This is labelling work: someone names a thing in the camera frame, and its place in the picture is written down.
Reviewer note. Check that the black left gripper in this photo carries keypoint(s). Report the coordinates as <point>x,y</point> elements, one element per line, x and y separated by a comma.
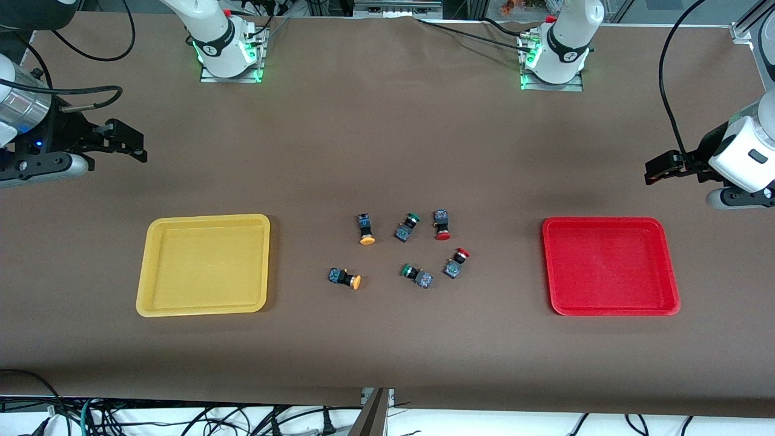
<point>697,160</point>

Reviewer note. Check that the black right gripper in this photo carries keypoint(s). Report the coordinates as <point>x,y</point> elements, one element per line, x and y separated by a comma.
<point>65,130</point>

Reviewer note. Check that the red push button switch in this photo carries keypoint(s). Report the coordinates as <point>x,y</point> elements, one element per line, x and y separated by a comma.
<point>441,218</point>
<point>451,268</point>

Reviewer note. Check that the yellow push button switch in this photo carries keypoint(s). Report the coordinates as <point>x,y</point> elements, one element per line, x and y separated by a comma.
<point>365,227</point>
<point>336,277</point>

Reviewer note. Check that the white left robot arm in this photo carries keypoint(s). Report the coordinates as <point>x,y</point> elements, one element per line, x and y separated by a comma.
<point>569,36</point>

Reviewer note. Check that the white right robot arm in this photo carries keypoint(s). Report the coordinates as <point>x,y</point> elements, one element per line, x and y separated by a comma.
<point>212,36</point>

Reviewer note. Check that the red plastic tray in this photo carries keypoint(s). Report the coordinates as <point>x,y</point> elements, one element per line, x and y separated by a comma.
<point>611,266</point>

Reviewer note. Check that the yellow plastic tray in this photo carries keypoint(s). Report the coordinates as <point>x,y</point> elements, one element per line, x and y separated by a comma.
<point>206,266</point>

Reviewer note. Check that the aluminium corner profile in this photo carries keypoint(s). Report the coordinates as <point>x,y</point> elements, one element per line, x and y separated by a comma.
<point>742,30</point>

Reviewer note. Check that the orange background objects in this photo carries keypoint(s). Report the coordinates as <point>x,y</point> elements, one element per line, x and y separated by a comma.
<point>511,6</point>

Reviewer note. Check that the brown table cover sheet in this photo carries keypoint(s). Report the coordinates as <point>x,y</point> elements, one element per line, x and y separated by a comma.
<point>387,151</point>

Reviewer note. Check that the dark table leg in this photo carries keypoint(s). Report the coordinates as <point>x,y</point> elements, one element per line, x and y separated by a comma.
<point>372,421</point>

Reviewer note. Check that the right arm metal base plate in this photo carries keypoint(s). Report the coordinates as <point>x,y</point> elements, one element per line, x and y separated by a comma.
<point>230,79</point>

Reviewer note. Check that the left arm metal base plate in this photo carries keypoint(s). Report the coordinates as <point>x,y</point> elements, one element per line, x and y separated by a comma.
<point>551,87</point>

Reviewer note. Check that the green push button switch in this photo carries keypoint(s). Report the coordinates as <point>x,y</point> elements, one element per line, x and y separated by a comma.
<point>402,232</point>
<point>424,280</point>

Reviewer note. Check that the aluminium frame rail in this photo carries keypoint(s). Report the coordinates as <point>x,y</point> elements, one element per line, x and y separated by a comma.
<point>396,9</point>

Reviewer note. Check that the silver metal bracket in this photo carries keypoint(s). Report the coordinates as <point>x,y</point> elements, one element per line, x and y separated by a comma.
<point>365,396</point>

